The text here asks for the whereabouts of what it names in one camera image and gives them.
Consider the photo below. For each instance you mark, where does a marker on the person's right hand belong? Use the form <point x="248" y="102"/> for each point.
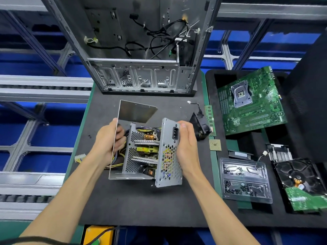
<point x="188" y="150"/>

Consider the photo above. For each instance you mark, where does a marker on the person's left hand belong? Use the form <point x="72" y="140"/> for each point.
<point x="107" y="143"/>

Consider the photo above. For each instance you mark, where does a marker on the power supply metal base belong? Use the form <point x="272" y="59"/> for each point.
<point x="168" y="160"/>

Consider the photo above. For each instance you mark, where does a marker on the person's left forearm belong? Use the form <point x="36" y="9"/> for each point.
<point x="64" y="201"/>

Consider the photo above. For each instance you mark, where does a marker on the person's right forearm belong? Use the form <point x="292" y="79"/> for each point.
<point x="225" y="211"/>

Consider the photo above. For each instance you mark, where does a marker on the small square processor chip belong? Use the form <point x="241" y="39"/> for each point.
<point x="215" y="145"/>

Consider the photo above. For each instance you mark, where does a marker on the black cooling fan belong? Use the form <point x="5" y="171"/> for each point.
<point x="200" y="125"/>

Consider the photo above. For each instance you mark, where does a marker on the green memory stick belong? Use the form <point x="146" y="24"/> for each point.
<point x="210" y="120"/>

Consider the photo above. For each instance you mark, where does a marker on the black foam work mat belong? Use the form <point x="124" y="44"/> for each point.
<point x="133" y="201"/>

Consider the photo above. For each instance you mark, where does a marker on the clear plastic screw tray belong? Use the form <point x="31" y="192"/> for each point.
<point x="245" y="180"/>

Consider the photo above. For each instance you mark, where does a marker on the silver computer tower chassis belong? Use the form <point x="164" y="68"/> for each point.
<point x="133" y="71"/>

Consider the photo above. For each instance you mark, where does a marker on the green motherboard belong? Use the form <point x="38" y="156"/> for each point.
<point x="253" y="102"/>

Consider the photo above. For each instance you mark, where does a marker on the silver heatsink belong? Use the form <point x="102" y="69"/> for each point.
<point x="280" y="153"/>

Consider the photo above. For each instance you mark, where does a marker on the yellow button box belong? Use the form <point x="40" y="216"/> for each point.
<point x="99" y="235"/>

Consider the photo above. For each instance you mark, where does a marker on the black hard disk drive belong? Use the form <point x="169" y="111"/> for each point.
<point x="301" y="183"/>

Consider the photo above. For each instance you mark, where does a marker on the black foam parts tray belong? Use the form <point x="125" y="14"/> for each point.
<point x="306" y="99"/>

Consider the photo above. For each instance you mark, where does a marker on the aluminium conveyor frame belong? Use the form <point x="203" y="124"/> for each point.
<point x="41" y="86"/>

